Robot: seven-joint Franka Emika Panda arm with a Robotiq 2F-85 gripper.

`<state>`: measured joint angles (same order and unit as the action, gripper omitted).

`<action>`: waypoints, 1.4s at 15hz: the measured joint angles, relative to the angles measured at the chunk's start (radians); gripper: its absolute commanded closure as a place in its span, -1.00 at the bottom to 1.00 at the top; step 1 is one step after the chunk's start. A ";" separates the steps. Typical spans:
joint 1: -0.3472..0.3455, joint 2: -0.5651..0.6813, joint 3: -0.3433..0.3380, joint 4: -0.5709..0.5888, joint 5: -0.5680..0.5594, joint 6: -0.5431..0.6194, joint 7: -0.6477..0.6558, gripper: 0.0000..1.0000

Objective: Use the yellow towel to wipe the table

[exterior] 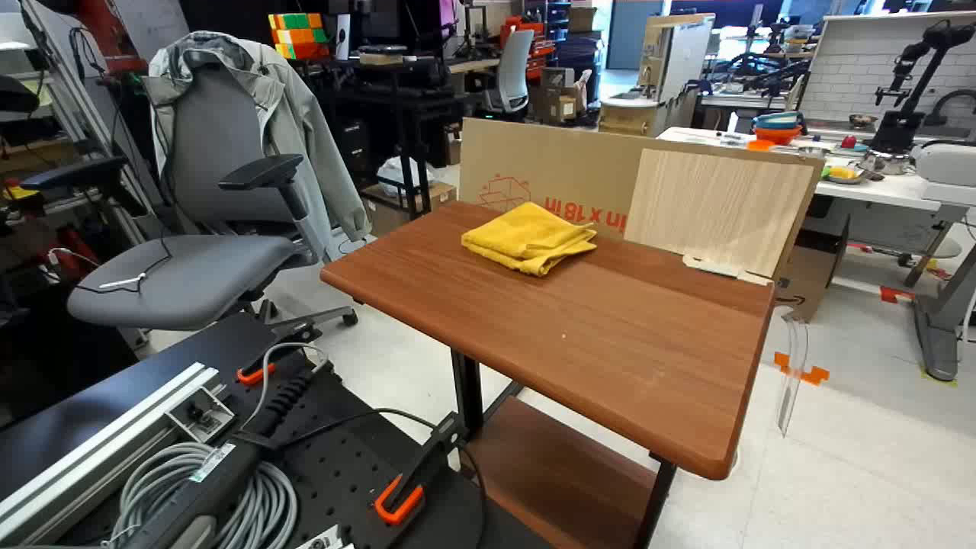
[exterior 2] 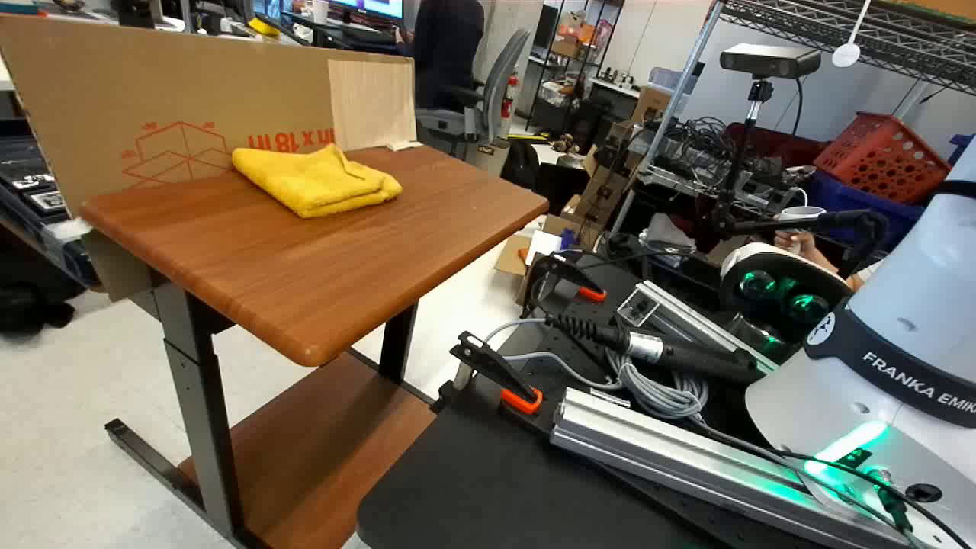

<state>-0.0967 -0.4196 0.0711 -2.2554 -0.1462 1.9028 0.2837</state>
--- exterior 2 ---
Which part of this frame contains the grey coiled cable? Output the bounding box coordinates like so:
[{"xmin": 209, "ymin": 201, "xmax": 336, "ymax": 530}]
[{"xmin": 607, "ymin": 353, "xmax": 712, "ymax": 420}]

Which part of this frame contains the silver aluminium rail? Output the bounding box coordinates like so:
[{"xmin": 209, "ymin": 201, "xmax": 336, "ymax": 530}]
[{"xmin": 549, "ymin": 387, "xmax": 907, "ymax": 549}]

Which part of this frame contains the black orange clamp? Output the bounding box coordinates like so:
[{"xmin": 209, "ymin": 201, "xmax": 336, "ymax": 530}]
[{"xmin": 452, "ymin": 332, "xmax": 544, "ymax": 419}]

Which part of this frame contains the black camera on stand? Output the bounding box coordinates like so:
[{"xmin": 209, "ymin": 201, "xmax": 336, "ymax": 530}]
[{"xmin": 711, "ymin": 44, "xmax": 820, "ymax": 235}]

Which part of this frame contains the yellow towel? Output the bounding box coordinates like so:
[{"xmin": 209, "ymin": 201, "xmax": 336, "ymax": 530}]
[{"xmin": 231, "ymin": 144, "xmax": 401, "ymax": 220}]

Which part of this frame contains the grey office chair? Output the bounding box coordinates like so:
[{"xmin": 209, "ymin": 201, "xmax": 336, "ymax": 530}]
[{"xmin": 417, "ymin": 31, "xmax": 527, "ymax": 158}]

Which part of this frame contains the large cardboard sheet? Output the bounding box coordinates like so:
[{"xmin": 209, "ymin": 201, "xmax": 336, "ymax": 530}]
[{"xmin": 0, "ymin": 17, "xmax": 415, "ymax": 213}]

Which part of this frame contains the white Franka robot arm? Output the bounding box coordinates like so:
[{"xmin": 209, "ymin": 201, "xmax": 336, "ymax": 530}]
[{"xmin": 743, "ymin": 141, "xmax": 976, "ymax": 549}]

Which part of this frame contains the red plastic basket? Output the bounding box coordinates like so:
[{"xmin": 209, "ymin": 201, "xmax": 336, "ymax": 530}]
[{"xmin": 815, "ymin": 113, "xmax": 947, "ymax": 205}]

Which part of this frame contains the blue plastic bin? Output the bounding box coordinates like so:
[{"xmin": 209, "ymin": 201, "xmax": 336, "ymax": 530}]
[{"xmin": 808, "ymin": 173, "xmax": 921, "ymax": 246}]

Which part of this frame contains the brown wooden desk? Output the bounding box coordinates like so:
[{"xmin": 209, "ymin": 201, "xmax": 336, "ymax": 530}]
[{"xmin": 82, "ymin": 147, "xmax": 544, "ymax": 549}]

